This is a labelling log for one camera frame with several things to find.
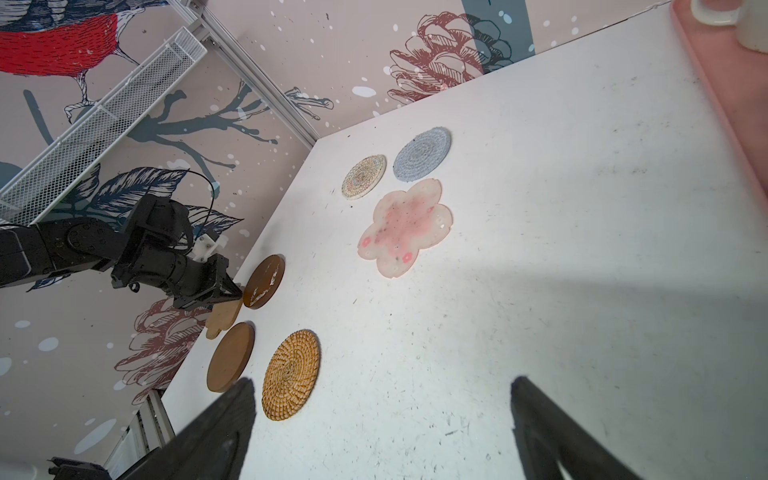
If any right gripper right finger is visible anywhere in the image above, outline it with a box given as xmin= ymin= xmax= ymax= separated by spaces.
xmin=510 ymin=376 xmax=638 ymax=480

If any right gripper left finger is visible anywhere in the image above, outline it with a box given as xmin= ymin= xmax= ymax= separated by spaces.
xmin=121 ymin=378 xmax=256 ymax=480

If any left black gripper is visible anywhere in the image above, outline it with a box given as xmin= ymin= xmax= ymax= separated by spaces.
xmin=111 ymin=194 xmax=242 ymax=310

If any brown wooden round coaster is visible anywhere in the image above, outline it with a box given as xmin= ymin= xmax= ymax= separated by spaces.
xmin=206 ymin=322 xmax=255 ymax=393

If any rattan woven round coaster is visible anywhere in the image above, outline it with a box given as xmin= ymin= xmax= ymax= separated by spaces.
xmin=262 ymin=329 xmax=321 ymax=421

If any dark brown scratched round coaster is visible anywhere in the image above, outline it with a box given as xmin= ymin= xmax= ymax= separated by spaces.
xmin=243 ymin=254 xmax=286 ymax=310

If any beige woven round coaster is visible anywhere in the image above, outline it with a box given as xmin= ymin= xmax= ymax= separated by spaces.
xmin=341 ymin=154 xmax=387 ymax=200

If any pink flower resin coaster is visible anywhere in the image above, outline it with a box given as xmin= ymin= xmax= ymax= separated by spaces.
xmin=357 ymin=178 xmax=454 ymax=279

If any blue woven round coaster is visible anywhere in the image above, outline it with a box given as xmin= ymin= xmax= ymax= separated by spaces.
xmin=393 ymin=127 xmax=452 ymax=182

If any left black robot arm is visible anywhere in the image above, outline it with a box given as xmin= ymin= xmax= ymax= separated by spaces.
xmin=1 ymin=195 xmax=242 ymax=310

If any pink rectangular tray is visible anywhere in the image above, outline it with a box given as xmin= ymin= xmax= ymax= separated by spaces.
xmin=671 ymin=1 xmax=767 ymax=196

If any white mug front right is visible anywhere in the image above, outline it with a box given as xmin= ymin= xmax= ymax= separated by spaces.
xmin=690 ymin=0 xmax=768 ymax=54

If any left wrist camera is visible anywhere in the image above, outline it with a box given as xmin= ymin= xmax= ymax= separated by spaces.
xmin=188 ymin=234 xmax=228 ymax=263

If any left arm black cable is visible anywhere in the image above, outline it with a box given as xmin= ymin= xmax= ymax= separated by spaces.
xmin=167 ymin=169 xmax=218 ymax=241

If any white mesh wire shelf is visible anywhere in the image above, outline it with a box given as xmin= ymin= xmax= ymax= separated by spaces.
xmin=1 ymin=27 xmax=208 ymax=225

